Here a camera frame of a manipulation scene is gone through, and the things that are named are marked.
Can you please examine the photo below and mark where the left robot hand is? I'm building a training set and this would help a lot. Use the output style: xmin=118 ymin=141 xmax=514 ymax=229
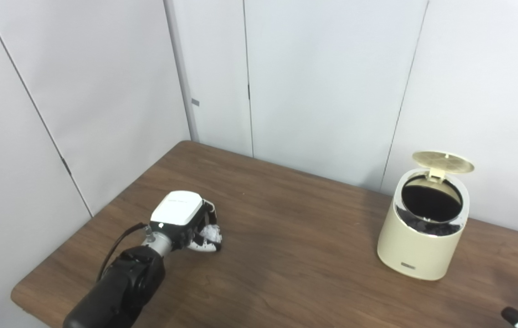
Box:
xmin=149 ymin=191 xmax=223 ymax=253

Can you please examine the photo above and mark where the white paper ball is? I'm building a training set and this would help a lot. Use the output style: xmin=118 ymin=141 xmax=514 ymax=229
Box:
xmin=199 ymin=223 xmax=222 ymax=245

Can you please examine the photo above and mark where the cream-colored bin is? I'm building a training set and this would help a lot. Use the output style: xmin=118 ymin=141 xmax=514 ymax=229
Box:
xmin=377 ymin=168 xmax=470 ymax=281

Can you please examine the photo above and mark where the round cream bin lid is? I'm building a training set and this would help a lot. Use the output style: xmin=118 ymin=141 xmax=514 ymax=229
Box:
xmin=412 ymin=151 xmax=475 ymax=183

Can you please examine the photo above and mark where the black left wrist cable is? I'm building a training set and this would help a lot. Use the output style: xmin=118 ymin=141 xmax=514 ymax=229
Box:
xmin=96 ymin=222 xmax=150 ymax=283

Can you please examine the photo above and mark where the grey wall corner post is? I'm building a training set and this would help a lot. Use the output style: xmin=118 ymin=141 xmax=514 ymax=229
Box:
xmin=164 ymin=0 xmax=200 ymax=143

